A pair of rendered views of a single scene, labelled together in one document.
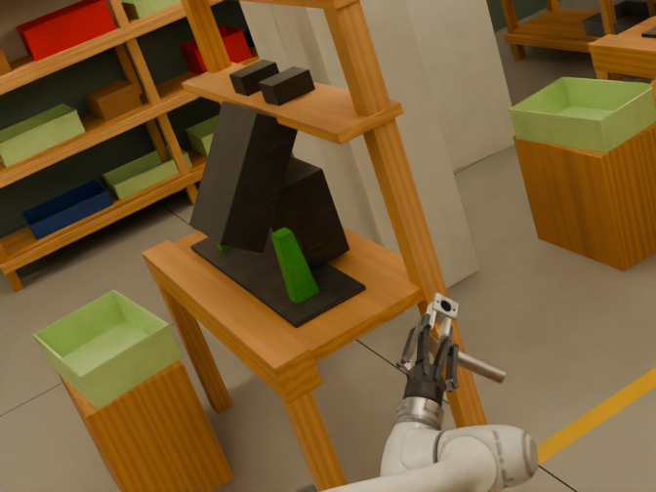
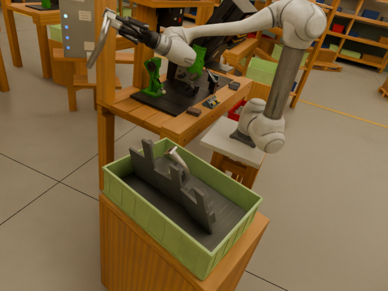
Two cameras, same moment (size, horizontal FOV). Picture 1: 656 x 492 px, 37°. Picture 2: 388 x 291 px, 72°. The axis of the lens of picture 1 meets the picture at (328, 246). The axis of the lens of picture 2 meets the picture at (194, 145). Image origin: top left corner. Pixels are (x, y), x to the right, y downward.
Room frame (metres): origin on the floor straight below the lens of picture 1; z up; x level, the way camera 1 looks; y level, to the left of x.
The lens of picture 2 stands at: (2.42, 0.90, 1.76)
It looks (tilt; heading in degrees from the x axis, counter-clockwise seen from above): 33 degrees down; 216
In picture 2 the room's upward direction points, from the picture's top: 12 degrees clockwise
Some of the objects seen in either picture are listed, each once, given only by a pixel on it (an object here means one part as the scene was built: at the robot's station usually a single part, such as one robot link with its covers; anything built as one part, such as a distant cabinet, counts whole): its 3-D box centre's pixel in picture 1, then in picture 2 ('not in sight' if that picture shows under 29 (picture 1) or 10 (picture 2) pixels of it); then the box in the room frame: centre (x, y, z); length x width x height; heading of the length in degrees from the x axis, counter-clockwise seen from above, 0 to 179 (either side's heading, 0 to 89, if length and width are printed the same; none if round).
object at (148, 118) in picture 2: not in sight; (182, 130); (0.71, -0.52, 0.44); 1.49 x 0.70 x 0.88; 14
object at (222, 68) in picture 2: not in sight; (209, 63); (0.61, -0.44, 1.11); 0.39 x 0.16 x 0.03; 104
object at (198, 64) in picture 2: not in sight; (198, 59); (0.76, -0.44, 1.17); 0.13 x 0.12 x 0.20; 14
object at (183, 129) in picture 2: not in sight; (216, 105); (0.64, -0.24, 0.82); 1.50 x 0.14 x 0.15; 14
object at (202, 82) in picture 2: not in sight; (190, 87); (0.71, -0.52, 0.89); 1.10 x 0.42 x 0.02; 14
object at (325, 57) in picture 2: not in sight; (319, 58); (-6.16, -1.52, 0.22); 1.20 x 0.80 x 0.44; 150
